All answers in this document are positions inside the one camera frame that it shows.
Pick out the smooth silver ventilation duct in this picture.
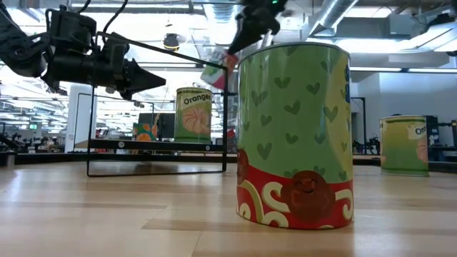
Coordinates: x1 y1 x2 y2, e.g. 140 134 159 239
309 0 360 36

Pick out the ceiling light strip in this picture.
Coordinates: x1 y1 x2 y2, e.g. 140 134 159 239
349 66 457 74

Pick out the black aluminium table frame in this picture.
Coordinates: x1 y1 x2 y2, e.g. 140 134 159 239
0 151 457 175

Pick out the white red Mixed Fruit can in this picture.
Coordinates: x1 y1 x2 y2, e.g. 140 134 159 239
200 48 239 91

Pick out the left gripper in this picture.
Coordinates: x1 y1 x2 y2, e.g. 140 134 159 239
41 32 167 101

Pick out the green hearts red can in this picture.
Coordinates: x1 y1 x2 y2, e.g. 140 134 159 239
236 41 355 230

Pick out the teal can with orange slices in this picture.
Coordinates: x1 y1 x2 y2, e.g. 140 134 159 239
133 123 158 142

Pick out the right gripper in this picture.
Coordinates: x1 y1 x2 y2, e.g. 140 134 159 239
227 0 288 56

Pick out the white pillar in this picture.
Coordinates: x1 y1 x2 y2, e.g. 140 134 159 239
65 84 97 153

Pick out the green Oranges can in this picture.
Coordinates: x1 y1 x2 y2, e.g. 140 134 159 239
379 114 430 178
174 87 214 144

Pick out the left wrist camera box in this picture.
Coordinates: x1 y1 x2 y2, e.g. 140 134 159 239
45 7 98 54

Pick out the ribbed silver ventilation duct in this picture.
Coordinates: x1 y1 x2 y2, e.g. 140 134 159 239
204 0 238 26

